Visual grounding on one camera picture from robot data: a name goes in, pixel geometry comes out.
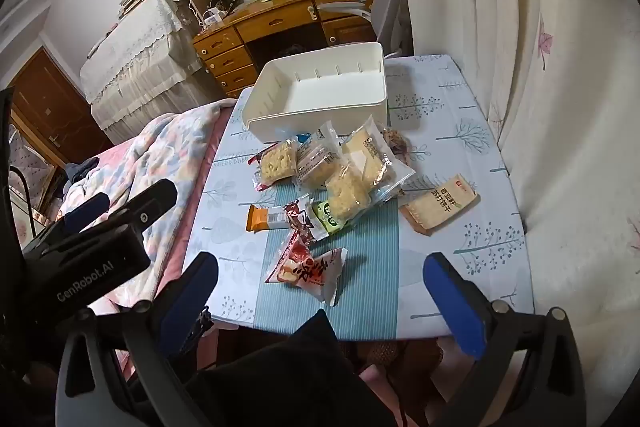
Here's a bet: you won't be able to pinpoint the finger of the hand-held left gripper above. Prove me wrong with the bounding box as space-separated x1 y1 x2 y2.
50 193 112 234
100 179 179 239

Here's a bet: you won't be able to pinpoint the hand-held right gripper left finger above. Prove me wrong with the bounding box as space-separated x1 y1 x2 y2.
54 251 221 427

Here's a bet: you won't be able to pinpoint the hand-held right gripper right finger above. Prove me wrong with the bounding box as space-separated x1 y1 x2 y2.
422 252 587 427

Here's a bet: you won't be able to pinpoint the beige cracker packet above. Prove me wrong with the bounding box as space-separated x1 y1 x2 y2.
398 174 481 238

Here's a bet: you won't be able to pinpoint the red picture snack packet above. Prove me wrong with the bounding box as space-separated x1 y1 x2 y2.
264 229 321 288

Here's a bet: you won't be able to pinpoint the orange snack packet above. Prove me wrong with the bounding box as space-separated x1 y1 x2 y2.
246 204 291 232

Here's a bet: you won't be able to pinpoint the noodle snack packet red trim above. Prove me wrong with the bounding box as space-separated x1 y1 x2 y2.
248 138 301 192

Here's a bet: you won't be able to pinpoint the white triangular snack packet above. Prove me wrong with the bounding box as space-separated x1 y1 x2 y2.
295 248 348 308

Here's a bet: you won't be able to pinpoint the red and white snack packet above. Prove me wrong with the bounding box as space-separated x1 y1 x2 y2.
282 197 331 243

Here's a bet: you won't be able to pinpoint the clear noodle snack packet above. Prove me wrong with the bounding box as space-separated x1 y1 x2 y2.
325 162 373 225

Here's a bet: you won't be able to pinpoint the clear cake packet blue print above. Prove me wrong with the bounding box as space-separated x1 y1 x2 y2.
292 121 346 190

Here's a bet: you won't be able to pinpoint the dark nut snack packet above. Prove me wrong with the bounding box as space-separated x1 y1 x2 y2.
382 126 416 168

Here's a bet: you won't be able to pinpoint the large clear bread packet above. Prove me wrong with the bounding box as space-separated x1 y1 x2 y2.
340 114 417 208

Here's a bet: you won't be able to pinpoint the white plastic bin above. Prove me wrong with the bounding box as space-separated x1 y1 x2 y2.
241 42 390 142

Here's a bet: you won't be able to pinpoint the dark clothes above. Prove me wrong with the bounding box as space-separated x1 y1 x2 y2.
65 157 101 182

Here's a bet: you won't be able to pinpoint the pink bed sheet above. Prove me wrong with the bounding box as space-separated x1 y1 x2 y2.
80 107 226 323

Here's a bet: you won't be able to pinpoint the floral blanket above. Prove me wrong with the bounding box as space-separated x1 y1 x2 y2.
47 99 241 308

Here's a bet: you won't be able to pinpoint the brown wooden door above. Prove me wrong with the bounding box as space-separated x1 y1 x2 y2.
10 47 113 168

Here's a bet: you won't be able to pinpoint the tree print tablecloth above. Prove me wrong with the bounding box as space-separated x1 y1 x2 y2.
187 55 535 343

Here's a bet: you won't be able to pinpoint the stack of books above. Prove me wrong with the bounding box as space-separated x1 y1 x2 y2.
117 0 151 20

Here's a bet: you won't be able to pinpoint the white floral curtain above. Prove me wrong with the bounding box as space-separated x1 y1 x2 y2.
385 0 640 427

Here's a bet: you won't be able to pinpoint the wooden desk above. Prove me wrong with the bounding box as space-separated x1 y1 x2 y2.
192 0 378 100

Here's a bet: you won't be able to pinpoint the black curved cable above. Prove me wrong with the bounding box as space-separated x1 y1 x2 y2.
7 164 33 233

